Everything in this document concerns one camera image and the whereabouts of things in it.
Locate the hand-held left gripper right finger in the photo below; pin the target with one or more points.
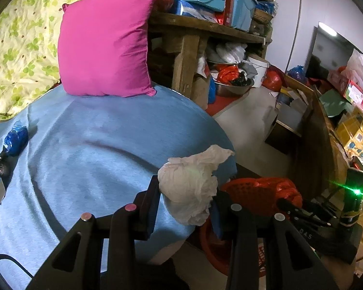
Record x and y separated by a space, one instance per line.
217 222

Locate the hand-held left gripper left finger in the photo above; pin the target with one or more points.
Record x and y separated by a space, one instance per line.
151 217

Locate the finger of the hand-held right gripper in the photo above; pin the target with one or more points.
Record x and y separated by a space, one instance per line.
293 210

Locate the red plastic basket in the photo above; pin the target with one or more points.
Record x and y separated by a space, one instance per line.
245 191

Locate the white tissue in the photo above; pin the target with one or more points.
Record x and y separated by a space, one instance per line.
187 187

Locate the wooden desk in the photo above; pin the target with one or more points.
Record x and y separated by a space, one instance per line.
320 133

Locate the light blue bed sheet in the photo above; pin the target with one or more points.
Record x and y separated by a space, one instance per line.
93 145

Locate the pile of yellow boxes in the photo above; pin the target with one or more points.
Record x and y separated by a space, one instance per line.
357 136

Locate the green paper sheet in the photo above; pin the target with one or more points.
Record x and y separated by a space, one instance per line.
335 102

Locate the red floor mat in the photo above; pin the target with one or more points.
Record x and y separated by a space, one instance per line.
223 104

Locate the brown cardboard box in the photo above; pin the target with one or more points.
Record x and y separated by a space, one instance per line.
202 92

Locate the red flat box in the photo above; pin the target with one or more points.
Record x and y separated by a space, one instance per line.
358 95

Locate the steel basin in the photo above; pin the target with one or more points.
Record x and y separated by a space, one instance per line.
233 89

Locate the white plastic bucket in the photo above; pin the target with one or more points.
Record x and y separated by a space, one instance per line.
260 69

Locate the crumpled blue plastic bag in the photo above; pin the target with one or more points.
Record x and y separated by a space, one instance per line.
16 139

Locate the clear plastic bag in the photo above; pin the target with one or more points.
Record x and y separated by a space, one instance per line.
360 66

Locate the black monitor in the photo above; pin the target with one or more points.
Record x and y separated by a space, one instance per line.
323 51

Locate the wooden shelf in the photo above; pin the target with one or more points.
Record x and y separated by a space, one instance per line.
184 57

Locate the white plastic bag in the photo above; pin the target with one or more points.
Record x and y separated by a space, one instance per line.
230 53

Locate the pink pillow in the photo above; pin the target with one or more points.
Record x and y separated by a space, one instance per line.
109 36

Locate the woven basket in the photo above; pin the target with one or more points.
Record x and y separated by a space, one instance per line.
261 15

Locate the light blue storage bin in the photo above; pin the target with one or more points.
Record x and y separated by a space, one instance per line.
243 9

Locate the blue and white pack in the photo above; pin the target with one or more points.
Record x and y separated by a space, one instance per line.
193 13

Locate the clover print quilt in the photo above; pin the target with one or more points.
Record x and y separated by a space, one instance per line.
18 51

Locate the red printed box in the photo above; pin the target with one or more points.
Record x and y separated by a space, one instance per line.
227 0

